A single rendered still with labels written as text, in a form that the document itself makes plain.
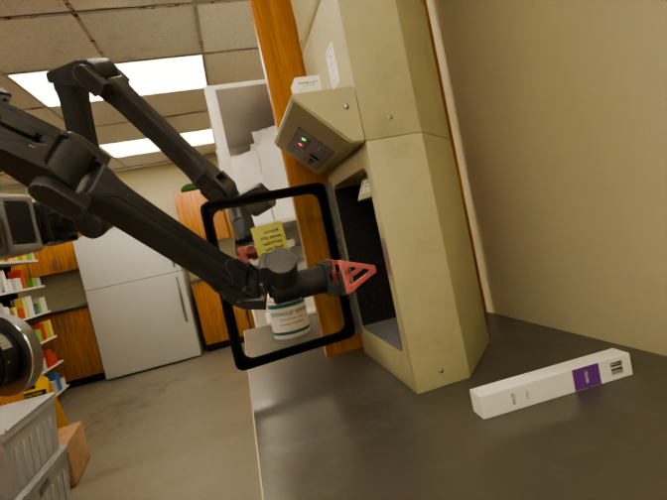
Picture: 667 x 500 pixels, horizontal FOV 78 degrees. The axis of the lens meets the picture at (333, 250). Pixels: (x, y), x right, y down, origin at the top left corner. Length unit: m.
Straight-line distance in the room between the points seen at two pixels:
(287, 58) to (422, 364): 0.82
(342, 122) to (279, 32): 0.51
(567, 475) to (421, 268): 0.38
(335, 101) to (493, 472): 0.60
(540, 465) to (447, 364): 0.28
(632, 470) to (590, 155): 0.57
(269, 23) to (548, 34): 0.66
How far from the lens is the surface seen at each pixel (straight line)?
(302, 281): 0.82
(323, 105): 0.76
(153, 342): 5.79
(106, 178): 0.69
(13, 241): 1.30
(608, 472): 0.61
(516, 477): 0.60
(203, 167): 1.08
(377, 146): 0.77
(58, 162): 0.67
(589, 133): 0.96
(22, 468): 2.81
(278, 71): 1.17
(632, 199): 0.92
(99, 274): 5.82
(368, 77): 0.80
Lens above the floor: 1.27
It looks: 3 degrees down
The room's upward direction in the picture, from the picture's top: 12 degrees counter-clockwise
